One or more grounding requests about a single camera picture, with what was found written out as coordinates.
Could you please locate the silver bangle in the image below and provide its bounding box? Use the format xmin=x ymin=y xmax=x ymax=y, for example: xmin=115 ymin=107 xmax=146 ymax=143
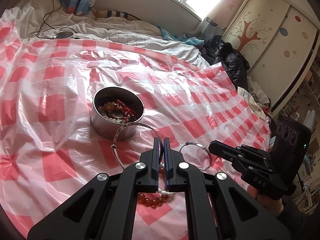
xmin=179 ymin=141 xmax=213 ymax=172
xmin=111 ymin=122 xmax=164 ymax=170

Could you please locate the white bead bracelet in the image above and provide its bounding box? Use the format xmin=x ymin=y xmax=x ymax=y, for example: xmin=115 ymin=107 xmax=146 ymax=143
xmin=157 ymin=162 xmax=175 ymax=197

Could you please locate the amber bead bracelet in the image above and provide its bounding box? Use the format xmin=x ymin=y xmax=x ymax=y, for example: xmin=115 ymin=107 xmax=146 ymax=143
xmin=137 ymin=167 xmax=169 ymax=209

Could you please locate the bead bracelet pile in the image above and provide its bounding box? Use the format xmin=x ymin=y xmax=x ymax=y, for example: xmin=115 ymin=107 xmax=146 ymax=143
xmin=97 ymin=100 xmax=138 ymax=124

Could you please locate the person's right hand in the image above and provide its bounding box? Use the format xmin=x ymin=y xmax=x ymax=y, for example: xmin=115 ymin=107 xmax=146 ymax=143
xmin=247 ymin=185 xmax=284 ymax=217

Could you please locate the round silver metal tin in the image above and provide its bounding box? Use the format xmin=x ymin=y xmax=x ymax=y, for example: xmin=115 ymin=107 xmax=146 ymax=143
xmin=90 ymin=87 xmax=144 ymax=140

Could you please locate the red white checkered plastic sheet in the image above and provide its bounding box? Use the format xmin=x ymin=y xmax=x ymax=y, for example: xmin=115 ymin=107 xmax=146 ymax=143
xmin=0 ymin=21 xmax=272 ymax=240

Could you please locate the black jacket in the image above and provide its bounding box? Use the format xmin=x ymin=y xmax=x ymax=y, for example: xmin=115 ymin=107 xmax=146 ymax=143
xmin=200 ymin=38 xmax=249 ymax=90

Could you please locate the light blue plastic bag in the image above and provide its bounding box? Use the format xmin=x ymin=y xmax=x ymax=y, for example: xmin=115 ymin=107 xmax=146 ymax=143
xmin=159 ymin=27 xmax=204 ymax=48

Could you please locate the right blue cartoon curtain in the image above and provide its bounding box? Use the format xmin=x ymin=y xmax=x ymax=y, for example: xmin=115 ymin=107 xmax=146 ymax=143
xmin=200 ymin=16 xmax=225 ymax=42

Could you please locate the white wardrobe with tree decal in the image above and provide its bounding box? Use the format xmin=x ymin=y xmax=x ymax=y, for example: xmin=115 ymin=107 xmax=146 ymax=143
xmin=223 ymin=0 xmax=319 ymax=112

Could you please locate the striped pillow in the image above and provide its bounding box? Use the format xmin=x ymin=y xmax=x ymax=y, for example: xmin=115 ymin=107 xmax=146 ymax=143
xmin=91 ymin=8 xmax=141 ymax=21

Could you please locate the round grey charger puck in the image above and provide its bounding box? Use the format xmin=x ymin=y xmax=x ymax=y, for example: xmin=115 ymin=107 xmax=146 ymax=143
xmin=54 ymin=31 xmax=74 ymax=39

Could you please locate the white striped bed quilt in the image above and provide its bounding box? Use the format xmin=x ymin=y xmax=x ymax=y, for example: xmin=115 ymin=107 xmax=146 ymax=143
xmin=1 ymin=0 xmax=209 ymax=69

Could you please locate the black charging cable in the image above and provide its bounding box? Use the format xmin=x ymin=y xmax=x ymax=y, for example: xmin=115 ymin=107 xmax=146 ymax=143
xmin=36 ymin=0 xmax=81 ymax=40

